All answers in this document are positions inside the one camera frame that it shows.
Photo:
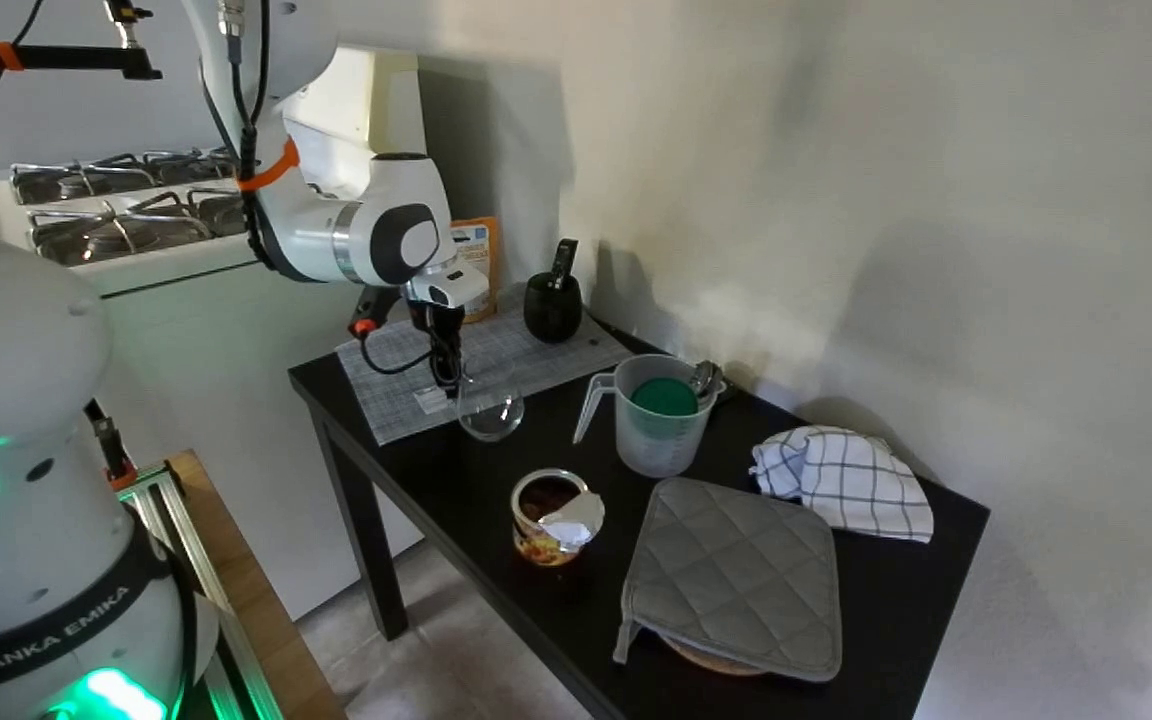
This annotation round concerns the orange can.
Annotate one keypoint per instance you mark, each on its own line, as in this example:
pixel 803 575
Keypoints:
pixel 552 516

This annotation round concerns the black side table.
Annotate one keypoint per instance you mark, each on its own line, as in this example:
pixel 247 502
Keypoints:
pixel 892 599

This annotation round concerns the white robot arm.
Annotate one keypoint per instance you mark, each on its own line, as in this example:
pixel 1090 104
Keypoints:
pixel 332 179

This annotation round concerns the black mug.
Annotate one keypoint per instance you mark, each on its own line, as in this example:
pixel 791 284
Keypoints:
pixel 552 305

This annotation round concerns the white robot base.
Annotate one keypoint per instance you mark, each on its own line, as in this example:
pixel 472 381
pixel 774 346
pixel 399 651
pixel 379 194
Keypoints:
pixel 97 620

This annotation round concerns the checkered white dish towel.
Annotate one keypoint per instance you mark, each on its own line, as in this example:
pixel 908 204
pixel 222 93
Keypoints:
pixel 846 478

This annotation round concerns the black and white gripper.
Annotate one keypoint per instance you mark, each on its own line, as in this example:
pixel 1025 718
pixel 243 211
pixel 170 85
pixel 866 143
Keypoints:
pixel 442 292

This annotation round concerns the clear plastic measuring jug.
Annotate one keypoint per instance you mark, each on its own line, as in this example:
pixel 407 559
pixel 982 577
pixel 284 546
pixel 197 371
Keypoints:
pixel 649 441

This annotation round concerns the orange and white box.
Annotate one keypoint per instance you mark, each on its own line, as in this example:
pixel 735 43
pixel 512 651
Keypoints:
pixel 478 264

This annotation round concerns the gray woven placemat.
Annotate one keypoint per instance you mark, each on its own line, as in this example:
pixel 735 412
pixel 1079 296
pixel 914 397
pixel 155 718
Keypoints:
pixel 500 358

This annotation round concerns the clear glass cup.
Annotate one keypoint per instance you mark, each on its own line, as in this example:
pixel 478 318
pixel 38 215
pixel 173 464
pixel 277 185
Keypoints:
pixel 492 420

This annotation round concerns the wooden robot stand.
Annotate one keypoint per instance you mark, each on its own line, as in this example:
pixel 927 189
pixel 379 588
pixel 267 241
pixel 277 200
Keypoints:
pixel 260 670

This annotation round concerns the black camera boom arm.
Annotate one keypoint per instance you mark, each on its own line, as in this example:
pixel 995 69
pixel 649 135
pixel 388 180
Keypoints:
pixel 91 59

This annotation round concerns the gray quilted pot holder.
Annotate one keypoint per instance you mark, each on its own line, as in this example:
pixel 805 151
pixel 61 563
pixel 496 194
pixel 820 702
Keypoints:
pixel 735 577

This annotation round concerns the black phone in mug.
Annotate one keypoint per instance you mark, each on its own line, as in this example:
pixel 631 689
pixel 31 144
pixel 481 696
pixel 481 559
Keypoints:
pixel 562 261

